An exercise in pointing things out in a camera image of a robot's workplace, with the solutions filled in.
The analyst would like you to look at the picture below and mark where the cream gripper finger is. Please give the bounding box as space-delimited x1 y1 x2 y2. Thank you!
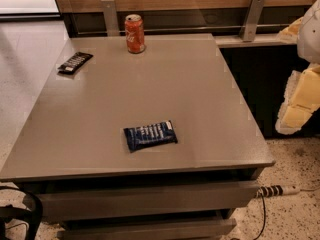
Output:
275 63 320 135
277 17 302 40

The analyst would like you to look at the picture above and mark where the blue rxbar blueberry wrapper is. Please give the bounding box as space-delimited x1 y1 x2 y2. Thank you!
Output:
124 120 178 152

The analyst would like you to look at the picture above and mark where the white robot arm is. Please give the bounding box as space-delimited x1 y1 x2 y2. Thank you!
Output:
275 0 320 135

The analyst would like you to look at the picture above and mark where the black rxbar chocolate wrapper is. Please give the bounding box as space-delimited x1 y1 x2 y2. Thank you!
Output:
58 52 93 74

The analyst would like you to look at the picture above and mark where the grey low shelf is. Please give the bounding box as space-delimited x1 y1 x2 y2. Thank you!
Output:
214 34 292 48

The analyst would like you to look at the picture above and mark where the white power strip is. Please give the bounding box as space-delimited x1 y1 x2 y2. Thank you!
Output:
256 185 300 198

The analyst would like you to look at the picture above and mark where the upper grey drawer front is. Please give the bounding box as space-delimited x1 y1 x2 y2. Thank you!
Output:
38 181 258 221

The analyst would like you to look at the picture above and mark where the grey drawer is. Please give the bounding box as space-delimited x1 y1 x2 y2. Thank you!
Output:
57 218 236 240
38 181 258 221

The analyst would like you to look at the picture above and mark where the grey drawer cabinet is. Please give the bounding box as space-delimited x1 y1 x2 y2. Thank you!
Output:
1 34 274 231

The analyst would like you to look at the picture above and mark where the orange soda can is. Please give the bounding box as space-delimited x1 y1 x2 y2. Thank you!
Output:
125 14 145 54

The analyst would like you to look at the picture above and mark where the lower grey drawer front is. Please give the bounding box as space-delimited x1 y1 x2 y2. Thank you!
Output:
57 218 236 240

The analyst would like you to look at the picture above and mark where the black chair part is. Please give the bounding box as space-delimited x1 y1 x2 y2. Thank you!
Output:
0 186 43 240

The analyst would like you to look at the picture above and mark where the right metal bracket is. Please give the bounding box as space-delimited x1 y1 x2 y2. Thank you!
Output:
239 0 265 42

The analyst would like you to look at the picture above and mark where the metal bracket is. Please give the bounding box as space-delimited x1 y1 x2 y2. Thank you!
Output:
239 0 265 42
101 0 120 37

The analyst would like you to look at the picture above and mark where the black cable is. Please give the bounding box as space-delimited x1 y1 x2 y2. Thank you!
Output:
251 192 268 240

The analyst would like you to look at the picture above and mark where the left metal bracket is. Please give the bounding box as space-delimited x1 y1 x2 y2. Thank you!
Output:
101 0 120 37

